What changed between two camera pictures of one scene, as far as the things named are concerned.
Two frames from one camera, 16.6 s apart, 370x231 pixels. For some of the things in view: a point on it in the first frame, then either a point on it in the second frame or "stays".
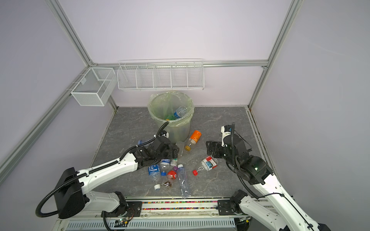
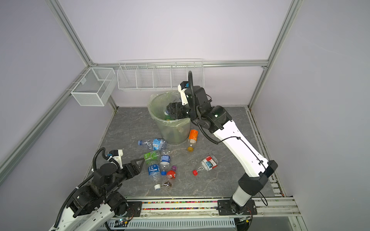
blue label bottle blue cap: (164, 165) stays
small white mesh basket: (98, 87) stays
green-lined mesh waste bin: (177, 109) stays
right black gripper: (212, 148) -> (176, 107)
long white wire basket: (172, 74) stays
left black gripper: (172, 155) -> (137, 170)
